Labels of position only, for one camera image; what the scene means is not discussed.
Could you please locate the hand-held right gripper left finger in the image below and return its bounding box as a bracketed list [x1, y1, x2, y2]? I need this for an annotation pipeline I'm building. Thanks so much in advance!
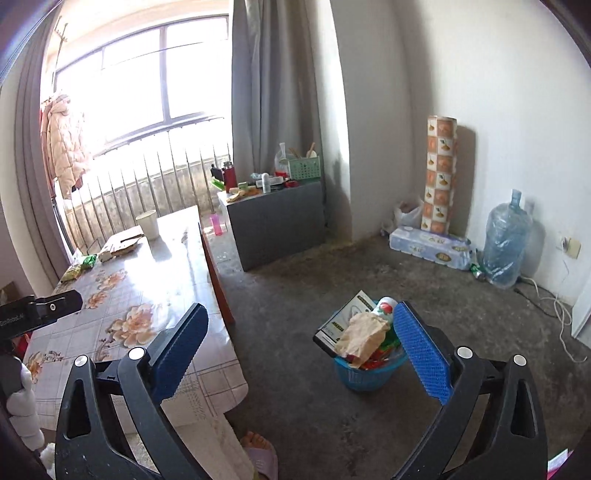
[54, 303, 209, 480]

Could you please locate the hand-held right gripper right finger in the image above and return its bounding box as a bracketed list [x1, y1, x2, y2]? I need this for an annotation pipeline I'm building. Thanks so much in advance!
[392, 301, 550, 480]

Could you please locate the green snack bag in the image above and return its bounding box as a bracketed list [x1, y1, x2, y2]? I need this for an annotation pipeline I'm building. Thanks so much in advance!
[369, 323, 402, 365]

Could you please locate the large clear red snack bag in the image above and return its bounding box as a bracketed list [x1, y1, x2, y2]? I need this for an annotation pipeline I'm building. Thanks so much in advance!
[358, 348, 398, 372]

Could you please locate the white bottle with red print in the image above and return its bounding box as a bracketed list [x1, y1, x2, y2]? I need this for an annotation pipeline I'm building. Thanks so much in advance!
[372, 296, 399, 324]

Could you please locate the blue plastic basket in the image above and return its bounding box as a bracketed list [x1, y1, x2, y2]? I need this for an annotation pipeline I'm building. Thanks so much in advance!
[333, 298, 409, 393]

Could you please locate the brown paper bag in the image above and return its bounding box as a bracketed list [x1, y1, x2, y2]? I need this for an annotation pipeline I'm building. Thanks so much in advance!
[335, 313, 391, 363]

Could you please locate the white box with black print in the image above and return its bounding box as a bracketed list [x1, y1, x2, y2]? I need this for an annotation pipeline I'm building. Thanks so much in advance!
[313, 290, 377, 358]

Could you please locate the floral tablecloth table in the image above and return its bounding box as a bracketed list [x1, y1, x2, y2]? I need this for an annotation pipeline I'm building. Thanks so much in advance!
[21, 205, 250, 421]

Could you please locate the brown white snack box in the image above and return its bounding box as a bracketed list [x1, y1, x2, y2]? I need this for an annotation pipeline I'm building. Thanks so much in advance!
[97, 237, 141, 263]

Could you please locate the toilet paper pack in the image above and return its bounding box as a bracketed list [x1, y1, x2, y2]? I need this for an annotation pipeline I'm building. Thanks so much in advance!
[389, 226, 472, 270]

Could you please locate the person's foot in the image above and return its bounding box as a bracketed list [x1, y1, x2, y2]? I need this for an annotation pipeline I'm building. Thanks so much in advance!
[240, 430, 273, 455]

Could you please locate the white paper cup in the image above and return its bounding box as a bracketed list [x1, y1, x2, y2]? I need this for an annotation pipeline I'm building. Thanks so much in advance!
[135, 210, 159, 241]

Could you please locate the white plastic bag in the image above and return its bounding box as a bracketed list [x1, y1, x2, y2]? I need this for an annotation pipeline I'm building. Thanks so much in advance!
[274, 142, 294, 174]
[381, 198, 424, 236]

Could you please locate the blue water jug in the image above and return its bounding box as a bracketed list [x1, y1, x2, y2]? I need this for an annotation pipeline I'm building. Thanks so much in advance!
[482, 189, 533, 289]

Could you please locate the pink slipper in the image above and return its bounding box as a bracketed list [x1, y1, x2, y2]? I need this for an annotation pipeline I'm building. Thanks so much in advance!
[242, 443, 280, 480]

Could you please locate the grey curtain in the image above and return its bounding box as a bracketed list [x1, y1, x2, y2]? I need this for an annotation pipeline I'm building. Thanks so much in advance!
[0, 28, 75, 296]
[230, 0, 328, 185]

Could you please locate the metal railing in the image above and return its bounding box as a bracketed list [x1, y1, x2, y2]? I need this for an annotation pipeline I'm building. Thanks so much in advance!
[53, 115, 234, 259]

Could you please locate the grey cabinet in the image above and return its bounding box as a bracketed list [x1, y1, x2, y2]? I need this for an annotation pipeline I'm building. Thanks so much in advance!
[225, 179, 326, 272]

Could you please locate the beige quilted jacket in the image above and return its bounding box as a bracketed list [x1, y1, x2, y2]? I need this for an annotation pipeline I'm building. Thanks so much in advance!
[41, 92, 90, 200]

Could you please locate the fruit-patterned roll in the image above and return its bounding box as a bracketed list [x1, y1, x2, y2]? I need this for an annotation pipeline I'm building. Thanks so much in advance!
[421, 116, 458, 235]

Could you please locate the green plastic basket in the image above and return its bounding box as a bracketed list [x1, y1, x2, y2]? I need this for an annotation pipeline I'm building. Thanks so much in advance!
[288, 156, 321, 181]

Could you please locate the window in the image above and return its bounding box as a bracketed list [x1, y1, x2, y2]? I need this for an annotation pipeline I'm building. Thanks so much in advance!
[51, 14, 230, 148]

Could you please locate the white cable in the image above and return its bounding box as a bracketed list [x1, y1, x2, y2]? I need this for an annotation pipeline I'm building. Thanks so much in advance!
[515, 274, 591, 365]

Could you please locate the wall socket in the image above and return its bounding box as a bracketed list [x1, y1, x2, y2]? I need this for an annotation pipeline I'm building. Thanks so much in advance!
[558, 234, 583, 259]

